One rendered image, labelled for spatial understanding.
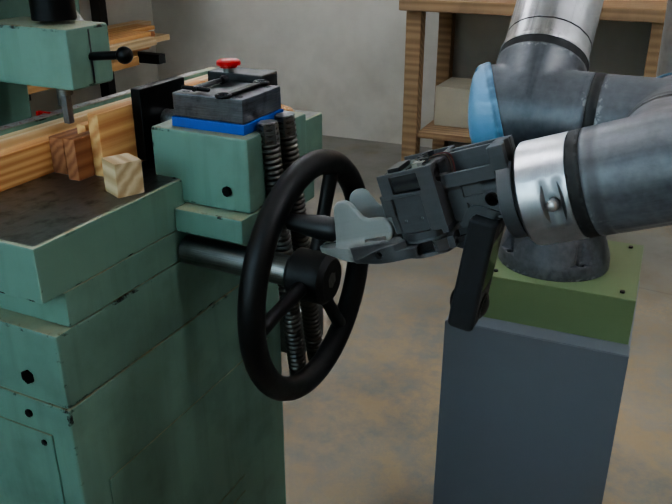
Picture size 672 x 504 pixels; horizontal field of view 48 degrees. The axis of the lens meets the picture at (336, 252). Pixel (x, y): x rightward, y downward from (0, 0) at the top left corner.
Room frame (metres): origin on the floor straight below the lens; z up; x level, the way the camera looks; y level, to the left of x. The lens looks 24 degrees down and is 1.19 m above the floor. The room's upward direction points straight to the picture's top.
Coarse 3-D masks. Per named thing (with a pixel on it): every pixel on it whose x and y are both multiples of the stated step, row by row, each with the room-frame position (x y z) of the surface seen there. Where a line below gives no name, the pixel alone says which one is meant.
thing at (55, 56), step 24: (0, 24) 0.92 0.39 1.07; (24, 24) 0.92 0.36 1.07; (48, 24) 0.92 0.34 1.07; (72, 24) 0.92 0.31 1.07; (96, 24) 0.92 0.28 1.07; (0, 48) 0.92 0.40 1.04; (24, 48) 0.91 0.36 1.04; (48, 48) 0.89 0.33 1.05; (72, 48) 0.88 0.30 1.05; (96, 48) 0.92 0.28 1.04; (0, 72) 0.93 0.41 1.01; (24, 72) 0.91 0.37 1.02; (48, 72) 0.89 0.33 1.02; (72, 72) 0.88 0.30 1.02; (96, 72) 0.91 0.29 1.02
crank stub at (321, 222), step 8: (288, 216) 0.71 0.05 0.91; (296, 216) 0.71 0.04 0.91; (304, 216) 0.70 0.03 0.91; (312, 216) 0.70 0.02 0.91; (320, 216) 0.70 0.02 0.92; (328, 216) 0.70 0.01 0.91; (288, 224) 0.70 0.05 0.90; (296, 224) 0.70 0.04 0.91; (304, 224) 0.69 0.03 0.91; (312, 224) 0.69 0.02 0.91; (320, 224) 0.69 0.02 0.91; (328, 224) 0.68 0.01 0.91; (304, 232) 0.69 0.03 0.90; (312, 232) 0.69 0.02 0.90; (320, 232) 0.68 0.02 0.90; (328, 232) 0.68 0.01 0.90; (328, 240) 0.68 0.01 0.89
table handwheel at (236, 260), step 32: (320, 160) 0.77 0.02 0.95; (288, 192) 0.71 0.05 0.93; (320, 192) 0.81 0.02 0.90; (256, 224) 0.69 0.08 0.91; (192, 256) 0.83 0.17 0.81; (224, 256) 0.81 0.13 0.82; (256, 256) 0.67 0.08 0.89; (288, 256) 0.79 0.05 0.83; (320, 256) 0.77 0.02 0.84; (256, 288) 0.66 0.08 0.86; (288, 288) 0.76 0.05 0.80; (320, 288) 0.75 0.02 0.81; (352, 288) 0.87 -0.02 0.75; (256, 320) 0.65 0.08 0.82; (352, 320) 0.85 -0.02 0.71; (256, 352) 0.65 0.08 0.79; (320, 352) 0.80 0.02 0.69; (256, 384) 0.67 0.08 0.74; (288, 384) 0.70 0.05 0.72
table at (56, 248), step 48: (0, 192) 0.81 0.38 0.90; (48, 192) 0.81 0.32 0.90; (96, 192) 0.81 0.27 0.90; (144, 192) 0.81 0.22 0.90; (0, 240) 0.67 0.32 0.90; (48, 240) 0.67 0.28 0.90; (96, 240) 0.72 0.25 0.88; (144, 240) 0.79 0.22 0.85; (240, 240) 0.80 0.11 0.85; (0, 288) 0.68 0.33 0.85; (48, 288) 0.66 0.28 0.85
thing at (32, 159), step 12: (60, 132) 0.92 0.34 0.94; (24, 144) 0.87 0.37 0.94; (36, 144) 0.87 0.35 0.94; (48, 144) 0.88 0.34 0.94; (0, 156) 0.82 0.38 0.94; (12, 156) 0.83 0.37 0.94; (24, 156) 0.85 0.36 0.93; (36, 156) 0.86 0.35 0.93; (48, 156) 0.88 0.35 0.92; (0, 168) 0.82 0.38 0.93; (12, 168) 0.83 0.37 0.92; (24, 168) 0.84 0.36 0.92; (36, 168) 0.86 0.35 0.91; (48, 168) 0.88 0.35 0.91; (0, 180) 0.81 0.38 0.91; (12, 180) 0.83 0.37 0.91; (24, 180) 0.84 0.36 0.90
